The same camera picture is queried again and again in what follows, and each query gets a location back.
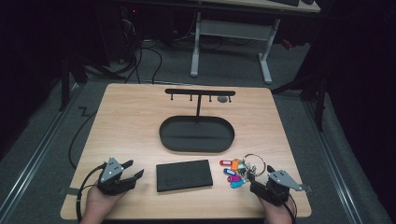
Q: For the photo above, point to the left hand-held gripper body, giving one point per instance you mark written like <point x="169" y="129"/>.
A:
<point x="110" y="180"/>

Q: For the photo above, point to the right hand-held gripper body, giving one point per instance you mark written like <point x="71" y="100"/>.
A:
<point x="274" y="193"/>

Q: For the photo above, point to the black tray with key rack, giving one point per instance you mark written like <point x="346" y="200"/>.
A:
<point x="196" y="137"/>

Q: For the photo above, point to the person's right hand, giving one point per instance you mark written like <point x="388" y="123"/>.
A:
<point x="278" y="214"/>

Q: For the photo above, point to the person's left hand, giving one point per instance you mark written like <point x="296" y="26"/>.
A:
<point x="98" y="205"/>

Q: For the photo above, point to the grey tape strip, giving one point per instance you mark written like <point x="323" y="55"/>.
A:
<point x="70" y="191"/>
<point x="308" y="188"/>

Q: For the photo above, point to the black metal stand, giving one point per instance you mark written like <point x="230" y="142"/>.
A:
<point x="319" y="102"/>
<point x="65" y="81"/>

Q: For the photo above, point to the grey round table grommet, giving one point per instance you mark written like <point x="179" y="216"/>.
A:
<point x="222" y="99"/>

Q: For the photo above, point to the white-framed desk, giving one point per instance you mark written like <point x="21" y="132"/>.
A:
<point x="236" y="29"/>

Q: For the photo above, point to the black keyboard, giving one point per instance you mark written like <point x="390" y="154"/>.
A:
<point x="285" y="2"/>

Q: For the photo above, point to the metal floor rail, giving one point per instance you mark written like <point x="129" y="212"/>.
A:
<point x="34" y="158"/>
<point x="336" y="168"/>

